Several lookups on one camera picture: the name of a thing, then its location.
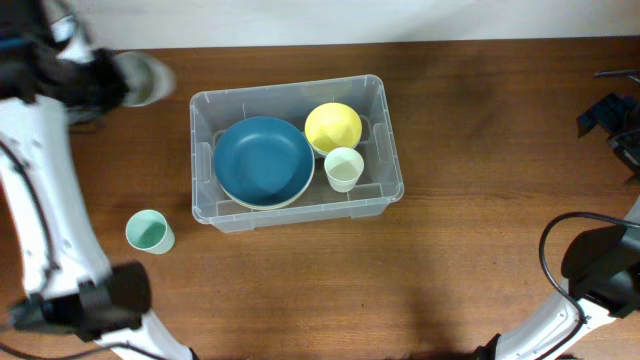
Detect grey cup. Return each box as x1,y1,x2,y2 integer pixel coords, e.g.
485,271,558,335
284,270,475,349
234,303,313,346
114,51,176,107

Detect dark blue large bowl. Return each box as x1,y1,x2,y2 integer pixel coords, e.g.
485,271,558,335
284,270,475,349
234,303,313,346
213,116,315,209

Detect cream white cup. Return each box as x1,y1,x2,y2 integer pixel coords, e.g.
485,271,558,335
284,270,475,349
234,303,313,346
324,147,364,193

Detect yellow small bowl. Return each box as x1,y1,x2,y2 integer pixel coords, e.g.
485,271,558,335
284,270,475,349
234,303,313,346
304,102,363,156

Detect cream large bowl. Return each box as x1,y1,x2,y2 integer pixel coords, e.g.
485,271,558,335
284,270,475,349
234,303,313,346
218,164,315,211

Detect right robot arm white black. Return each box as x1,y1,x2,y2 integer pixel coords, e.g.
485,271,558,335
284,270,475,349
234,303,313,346
472,204,639,359

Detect clear plastic storage container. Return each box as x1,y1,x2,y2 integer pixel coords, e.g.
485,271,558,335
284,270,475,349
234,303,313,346
190,74,405,233

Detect mint green cup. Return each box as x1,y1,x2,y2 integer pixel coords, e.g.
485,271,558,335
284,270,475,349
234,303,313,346
125,209,175,255

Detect right black cable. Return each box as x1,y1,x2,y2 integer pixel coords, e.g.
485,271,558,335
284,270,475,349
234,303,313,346
532,211,640,360

